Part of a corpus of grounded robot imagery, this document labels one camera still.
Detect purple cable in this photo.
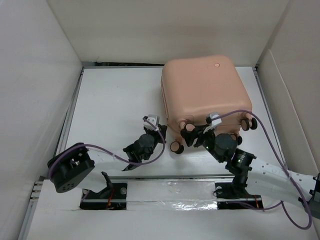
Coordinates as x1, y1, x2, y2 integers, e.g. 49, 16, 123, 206
207, 109, 313, 230
48, 117, 167, 198

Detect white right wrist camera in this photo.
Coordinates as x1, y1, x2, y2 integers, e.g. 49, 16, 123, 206
204, 112, 222, 132

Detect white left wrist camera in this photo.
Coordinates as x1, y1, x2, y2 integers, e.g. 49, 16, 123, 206
142, 114, 160, 131

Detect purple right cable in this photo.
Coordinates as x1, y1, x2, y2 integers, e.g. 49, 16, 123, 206
207, 109, 313, 230

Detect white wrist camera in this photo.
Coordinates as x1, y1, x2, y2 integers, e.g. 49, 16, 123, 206
142, 114, 160, 131
204, 112, 222, 132

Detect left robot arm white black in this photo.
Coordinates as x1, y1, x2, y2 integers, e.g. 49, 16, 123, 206
47, 122, 168, 199

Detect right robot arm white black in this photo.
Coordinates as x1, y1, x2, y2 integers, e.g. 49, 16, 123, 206
180, 126, 320, 219

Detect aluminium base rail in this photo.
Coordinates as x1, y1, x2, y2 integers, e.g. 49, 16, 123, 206
29, 172, 276, 211

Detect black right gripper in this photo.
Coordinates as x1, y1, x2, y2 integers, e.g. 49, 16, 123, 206
181, 123, 224, 163

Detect pink hard-shell suitcase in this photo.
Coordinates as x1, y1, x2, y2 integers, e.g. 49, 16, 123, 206
160, 55, 258, 154

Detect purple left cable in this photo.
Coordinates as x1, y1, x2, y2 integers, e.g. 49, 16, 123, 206
48, 117, 167, 198

